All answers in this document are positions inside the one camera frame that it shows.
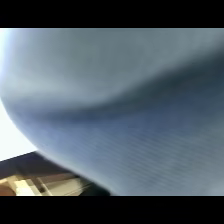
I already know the grey-blue garment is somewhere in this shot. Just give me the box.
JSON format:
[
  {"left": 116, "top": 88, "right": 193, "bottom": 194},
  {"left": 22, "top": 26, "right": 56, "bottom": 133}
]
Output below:
[{"left": 0, "top": 27, "right": 224, "bottom": 197}]

